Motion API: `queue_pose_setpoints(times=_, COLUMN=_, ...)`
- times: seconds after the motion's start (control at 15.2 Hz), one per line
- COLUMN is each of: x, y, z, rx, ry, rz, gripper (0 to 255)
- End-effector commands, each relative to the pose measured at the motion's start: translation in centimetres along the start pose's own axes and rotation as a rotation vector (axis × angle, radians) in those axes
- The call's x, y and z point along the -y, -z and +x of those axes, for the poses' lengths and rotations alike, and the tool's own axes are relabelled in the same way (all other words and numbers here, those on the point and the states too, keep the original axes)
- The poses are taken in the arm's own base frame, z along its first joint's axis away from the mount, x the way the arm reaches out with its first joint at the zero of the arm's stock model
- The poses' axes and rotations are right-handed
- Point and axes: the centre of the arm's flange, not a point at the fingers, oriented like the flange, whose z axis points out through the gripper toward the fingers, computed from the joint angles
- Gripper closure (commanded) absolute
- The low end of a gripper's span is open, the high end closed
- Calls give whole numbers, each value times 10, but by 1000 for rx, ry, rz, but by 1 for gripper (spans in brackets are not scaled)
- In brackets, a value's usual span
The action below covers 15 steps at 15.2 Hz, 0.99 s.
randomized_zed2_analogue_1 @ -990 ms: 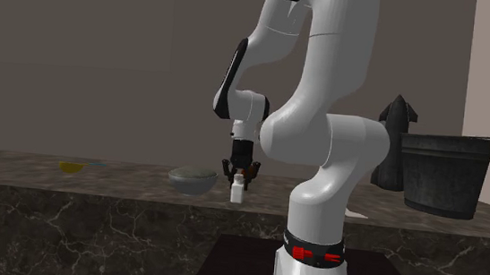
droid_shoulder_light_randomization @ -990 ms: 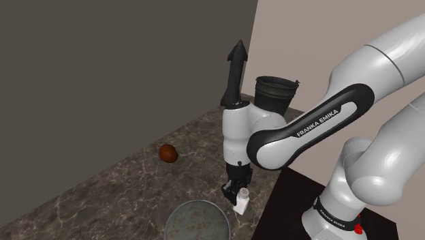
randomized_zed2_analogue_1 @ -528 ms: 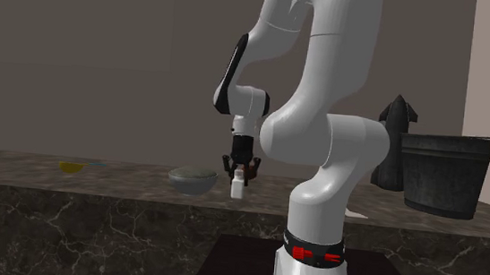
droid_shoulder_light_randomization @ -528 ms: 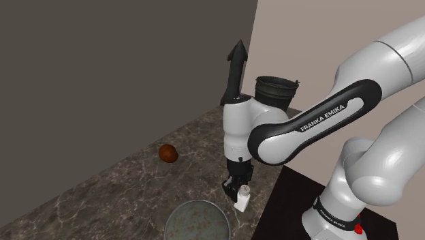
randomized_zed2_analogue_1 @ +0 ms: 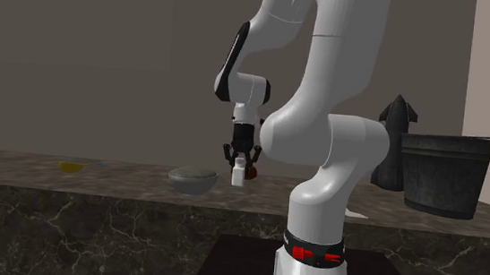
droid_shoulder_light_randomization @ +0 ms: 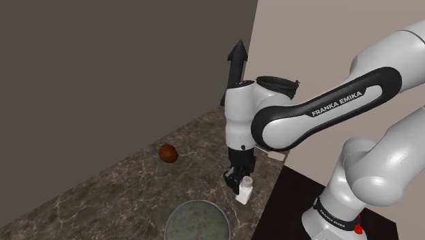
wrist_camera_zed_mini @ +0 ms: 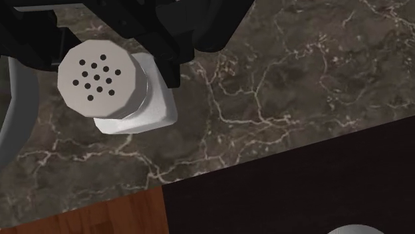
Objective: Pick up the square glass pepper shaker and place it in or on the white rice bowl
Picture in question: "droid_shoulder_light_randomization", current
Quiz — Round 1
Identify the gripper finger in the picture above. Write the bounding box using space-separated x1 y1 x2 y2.
223 167 241 196

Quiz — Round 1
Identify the white salt shaker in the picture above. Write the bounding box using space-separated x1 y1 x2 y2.
235 175 254 205

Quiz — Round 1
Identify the small white flat object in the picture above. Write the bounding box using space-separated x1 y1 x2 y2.
255 147 287 162

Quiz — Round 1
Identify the grey round plate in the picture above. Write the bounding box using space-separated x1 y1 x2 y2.
163 199 232 240

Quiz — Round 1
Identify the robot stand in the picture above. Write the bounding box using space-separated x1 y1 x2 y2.
251 165 399 240

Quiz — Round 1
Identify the brown round fruit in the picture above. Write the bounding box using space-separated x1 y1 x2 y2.
158 143 179 164

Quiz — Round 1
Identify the black arrow-shaped object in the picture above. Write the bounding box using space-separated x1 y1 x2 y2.
219 38 249 108

